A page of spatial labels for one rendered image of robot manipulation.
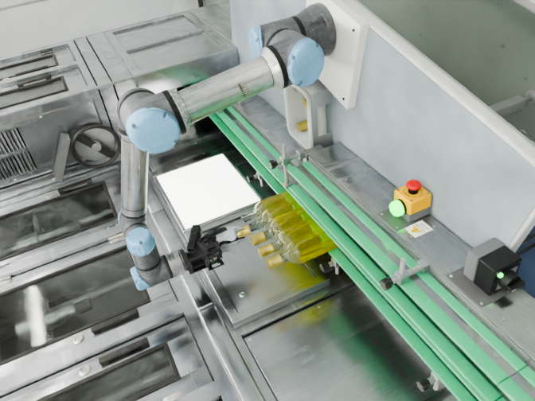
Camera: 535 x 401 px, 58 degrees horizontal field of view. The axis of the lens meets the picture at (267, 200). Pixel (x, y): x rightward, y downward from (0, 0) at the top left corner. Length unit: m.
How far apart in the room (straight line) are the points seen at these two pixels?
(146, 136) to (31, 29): 3.83
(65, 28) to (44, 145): 2.77
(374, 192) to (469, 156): 0.35
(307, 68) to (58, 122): 1.29
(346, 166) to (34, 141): 1.36
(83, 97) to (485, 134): 1.62
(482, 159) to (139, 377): 1.08
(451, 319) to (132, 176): 0.90
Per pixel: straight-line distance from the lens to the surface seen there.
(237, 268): 1.63
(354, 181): 1.48
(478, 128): 1.15
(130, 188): 1.43
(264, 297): 1.53
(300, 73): 1.27
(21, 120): 2.25
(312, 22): 1.45
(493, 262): 1.16
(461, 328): 1.16
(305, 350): 1.45
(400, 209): 1.31
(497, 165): 1.14
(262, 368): 1.43
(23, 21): 4.94
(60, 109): 2.24
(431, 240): 1.30
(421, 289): 1.21
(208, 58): 2.29
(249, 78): 1.25
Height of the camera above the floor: 1.51
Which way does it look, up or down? 17 degrees down
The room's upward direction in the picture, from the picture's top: 111 degrees counter-clockwise
